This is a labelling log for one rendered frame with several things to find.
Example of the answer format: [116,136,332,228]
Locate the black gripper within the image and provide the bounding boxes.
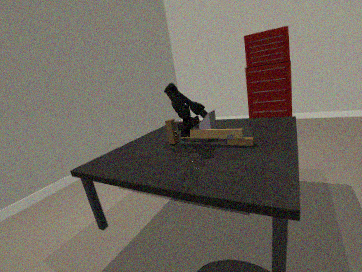
[178,115,195,137]

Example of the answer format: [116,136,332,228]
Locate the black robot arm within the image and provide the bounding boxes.
[164,83,208,125]

